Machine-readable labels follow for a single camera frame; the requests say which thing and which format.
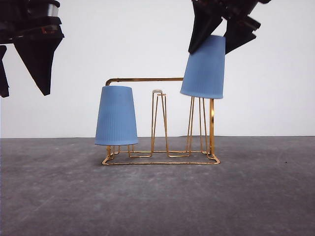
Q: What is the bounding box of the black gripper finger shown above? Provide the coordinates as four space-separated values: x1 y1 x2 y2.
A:
0 45 9 97
188 0 225 54
221 16 261 54
13 33 64 96

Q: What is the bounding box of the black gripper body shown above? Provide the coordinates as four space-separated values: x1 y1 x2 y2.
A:
192 0 271 19
0 0 64 45

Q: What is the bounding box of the blue ribbed cup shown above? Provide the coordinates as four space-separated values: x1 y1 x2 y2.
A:
94 85 138 146
180 35 226 99

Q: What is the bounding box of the gold wire cup rack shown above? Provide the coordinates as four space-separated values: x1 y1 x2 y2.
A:
102 77 220 165

